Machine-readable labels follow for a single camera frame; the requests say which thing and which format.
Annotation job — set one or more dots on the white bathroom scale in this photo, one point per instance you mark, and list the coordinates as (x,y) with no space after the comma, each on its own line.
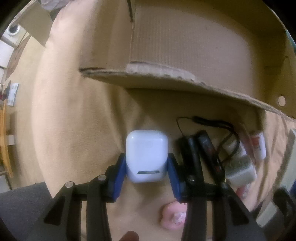
(12,94)

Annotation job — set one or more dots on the white washing machine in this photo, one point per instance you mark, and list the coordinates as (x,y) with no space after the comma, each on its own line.
(13,35)

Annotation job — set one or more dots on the black flashlight with strap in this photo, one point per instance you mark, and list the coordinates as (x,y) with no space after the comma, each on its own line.
(208,152)

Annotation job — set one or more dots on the pink cartoon keychain case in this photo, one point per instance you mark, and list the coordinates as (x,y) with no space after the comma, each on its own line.
(174,215)

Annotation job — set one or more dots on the white pill bottle red label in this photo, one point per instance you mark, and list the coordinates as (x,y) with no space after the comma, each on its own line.
(258,143)

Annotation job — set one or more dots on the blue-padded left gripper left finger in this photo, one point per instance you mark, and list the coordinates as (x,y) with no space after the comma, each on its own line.
(61,220)

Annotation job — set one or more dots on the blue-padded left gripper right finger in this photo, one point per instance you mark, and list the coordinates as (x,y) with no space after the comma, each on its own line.
(231,219)

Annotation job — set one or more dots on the white power adapter plug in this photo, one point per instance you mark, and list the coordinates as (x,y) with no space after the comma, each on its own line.
(240,170)

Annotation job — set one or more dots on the brown cardboard box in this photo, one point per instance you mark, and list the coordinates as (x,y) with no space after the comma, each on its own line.
(234,49)

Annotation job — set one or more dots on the white earbuds charging case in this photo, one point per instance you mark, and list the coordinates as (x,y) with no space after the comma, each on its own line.
(146,154)

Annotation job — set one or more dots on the wooden chair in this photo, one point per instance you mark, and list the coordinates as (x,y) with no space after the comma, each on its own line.
(5,158)

